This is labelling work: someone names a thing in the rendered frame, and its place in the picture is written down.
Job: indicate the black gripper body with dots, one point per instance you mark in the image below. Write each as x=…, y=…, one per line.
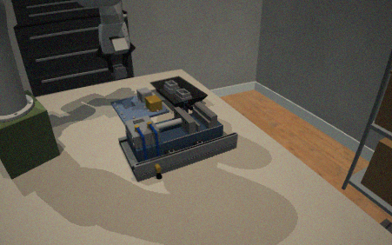
x=112, y=29

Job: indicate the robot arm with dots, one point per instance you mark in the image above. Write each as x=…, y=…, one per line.
x=13, y=101

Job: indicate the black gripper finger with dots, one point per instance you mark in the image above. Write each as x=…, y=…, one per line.
x=126, y=56
x=106, y=58

